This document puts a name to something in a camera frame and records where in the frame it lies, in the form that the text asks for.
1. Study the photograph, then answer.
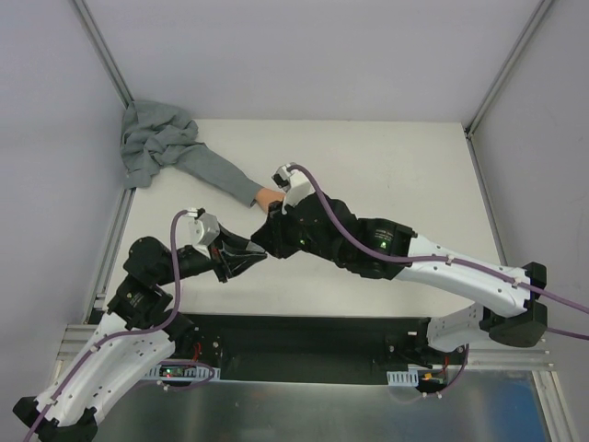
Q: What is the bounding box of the right white cable duct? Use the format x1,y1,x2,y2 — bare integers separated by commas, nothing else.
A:
387,369,420,388

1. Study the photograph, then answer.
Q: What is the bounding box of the mannequin hand with nails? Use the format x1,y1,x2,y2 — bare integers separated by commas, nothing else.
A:
255,188,284,213

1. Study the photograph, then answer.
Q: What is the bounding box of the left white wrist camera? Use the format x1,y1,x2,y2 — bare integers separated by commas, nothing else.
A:
186,208,220,258

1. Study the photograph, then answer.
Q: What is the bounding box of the right aluminium frame post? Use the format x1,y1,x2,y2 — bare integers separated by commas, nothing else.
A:
464,0,558,137

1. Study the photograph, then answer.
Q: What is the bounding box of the white cable duct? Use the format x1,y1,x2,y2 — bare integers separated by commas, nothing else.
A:
143,364,221,382
387,369,420,388

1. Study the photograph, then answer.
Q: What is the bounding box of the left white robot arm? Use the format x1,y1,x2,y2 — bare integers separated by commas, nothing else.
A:
13,215,267,441

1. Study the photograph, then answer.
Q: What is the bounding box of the left white cable duct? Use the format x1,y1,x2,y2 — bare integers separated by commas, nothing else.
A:
143,364,221,382

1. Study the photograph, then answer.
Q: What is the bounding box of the aluminium frame post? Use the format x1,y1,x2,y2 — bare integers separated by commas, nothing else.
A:
464,0,558,137
70,0,133,108

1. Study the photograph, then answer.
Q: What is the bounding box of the grey shirt with sleeve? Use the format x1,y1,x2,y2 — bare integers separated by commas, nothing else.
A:
121,100,262,206

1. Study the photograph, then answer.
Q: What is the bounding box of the purple cable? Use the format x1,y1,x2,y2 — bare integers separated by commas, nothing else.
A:
17,208,194,442
287,163,589,342

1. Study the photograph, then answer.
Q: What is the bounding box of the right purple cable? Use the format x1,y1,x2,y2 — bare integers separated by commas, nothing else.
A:
287,163,589,342

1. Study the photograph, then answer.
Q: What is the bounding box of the left aluminium frame post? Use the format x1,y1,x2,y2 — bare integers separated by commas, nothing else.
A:
70,0,133,108

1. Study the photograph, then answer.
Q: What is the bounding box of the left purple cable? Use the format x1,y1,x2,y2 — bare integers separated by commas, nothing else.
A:
17,208,194,442

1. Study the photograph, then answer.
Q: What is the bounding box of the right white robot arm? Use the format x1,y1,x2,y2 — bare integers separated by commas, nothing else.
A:
251,189,548,364

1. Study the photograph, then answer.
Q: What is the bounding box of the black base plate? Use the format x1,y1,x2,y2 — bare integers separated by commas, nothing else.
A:
171,314,465,385

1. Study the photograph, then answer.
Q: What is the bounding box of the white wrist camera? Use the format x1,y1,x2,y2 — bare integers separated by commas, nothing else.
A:
186,208,220,258
272,163,316,215

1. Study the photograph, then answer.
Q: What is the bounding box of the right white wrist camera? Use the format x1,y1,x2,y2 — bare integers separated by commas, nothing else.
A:
272,163,316,215

